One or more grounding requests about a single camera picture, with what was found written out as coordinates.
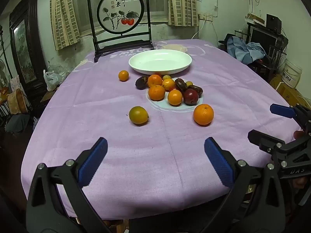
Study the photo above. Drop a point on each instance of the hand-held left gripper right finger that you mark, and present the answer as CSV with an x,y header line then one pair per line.
x,y
218,161

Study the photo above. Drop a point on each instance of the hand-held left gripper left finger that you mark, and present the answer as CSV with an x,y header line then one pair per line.
x,y
93,161

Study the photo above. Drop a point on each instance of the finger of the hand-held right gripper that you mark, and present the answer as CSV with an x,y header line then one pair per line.
x,y
263,139
281,111

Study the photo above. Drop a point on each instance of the large orange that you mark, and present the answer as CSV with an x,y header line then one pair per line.
x,y
203,114

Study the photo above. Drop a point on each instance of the greenish yellow tangerine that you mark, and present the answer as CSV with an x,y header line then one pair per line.
x,y
138,115

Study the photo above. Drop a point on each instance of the dark red plum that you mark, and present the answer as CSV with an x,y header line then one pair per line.
x,y
190,97

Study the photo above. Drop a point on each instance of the dark brown date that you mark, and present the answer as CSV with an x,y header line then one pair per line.
x,y
196,89
181,83

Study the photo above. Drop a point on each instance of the red cherry tomato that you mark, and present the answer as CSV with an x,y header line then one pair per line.
x,y
173,88

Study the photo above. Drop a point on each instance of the small orange tangerine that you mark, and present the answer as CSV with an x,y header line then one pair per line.
x,y
123,75

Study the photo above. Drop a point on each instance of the small yellow longan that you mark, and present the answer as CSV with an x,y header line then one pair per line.
x,y
166,77
189,84

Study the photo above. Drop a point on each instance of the white oval plate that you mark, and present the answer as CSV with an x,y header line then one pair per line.
x,y
160,62

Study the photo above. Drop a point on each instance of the person's right hand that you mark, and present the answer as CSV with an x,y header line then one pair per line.
x,y
298,134

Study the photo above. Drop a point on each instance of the cardboard box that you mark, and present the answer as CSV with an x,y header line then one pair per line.
x,y
290,93

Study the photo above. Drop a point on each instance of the white plastic bucket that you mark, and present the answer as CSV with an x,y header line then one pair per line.
x,y
291,74

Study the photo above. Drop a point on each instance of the purple tablecloth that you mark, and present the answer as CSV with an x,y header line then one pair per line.
x,y
155,140

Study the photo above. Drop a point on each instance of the blue clothes pile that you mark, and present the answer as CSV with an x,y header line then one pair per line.
x,y
245,48

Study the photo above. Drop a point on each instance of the black monitor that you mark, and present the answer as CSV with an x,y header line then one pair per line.
x,y
263,37

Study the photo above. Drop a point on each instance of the black speaker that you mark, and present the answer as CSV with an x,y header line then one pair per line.
x,y
273,20

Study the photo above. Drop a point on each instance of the white plastic bag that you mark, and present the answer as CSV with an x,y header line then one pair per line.
x,y
52,79

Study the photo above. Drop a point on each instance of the woven basket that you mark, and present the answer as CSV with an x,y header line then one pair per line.
x,y
15,102

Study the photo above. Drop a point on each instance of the dark wooden framed cabinet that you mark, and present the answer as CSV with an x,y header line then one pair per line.
x,y
24,46

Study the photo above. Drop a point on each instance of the checked beige curtain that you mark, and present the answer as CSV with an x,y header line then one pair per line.
x,y
182,4
64,17

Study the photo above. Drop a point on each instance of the black framed painted table screen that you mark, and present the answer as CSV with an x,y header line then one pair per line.
x,y
119,12

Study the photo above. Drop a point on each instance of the white wall socket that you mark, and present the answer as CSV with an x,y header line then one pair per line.
x,y
205,17

